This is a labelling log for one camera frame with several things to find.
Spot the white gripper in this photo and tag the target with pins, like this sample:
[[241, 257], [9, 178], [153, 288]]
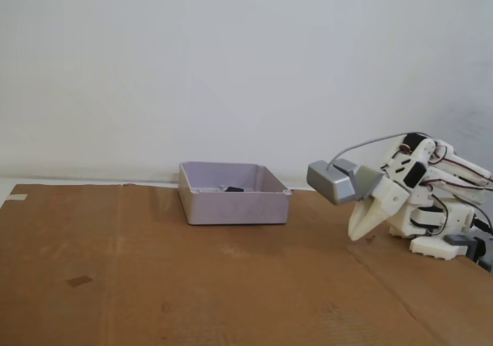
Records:
[[386, 202]]

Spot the black block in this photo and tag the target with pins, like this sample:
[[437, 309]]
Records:
[[234, 189]]

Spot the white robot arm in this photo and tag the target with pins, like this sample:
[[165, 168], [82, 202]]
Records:
[[439, 199]]

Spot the pale grey open box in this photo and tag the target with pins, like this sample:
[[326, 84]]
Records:
[[231, 209]]

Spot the silver webcam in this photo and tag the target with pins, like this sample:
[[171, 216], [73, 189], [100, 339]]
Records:
[[329, 182]]

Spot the grey table clamp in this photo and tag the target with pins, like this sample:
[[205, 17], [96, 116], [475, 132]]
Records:
[[458, 240]]

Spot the brown cardboard sheet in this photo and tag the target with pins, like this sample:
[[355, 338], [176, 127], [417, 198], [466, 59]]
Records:
[[154, 284]]

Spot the white tape strip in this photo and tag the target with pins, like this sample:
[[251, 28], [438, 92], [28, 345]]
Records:
[[16, 197]]

